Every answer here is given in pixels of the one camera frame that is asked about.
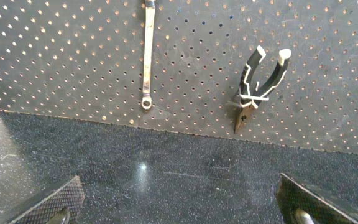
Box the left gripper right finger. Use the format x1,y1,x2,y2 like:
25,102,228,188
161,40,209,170
275,172,358,224

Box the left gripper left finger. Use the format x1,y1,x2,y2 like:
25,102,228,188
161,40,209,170
0,175,85,224

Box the wrench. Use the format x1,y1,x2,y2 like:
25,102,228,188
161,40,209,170
140,0,157,111

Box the black pegboard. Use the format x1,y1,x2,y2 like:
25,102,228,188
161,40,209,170
0,0,358,157

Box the black and white pliers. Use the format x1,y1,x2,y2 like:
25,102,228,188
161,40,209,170
234,45,293,134

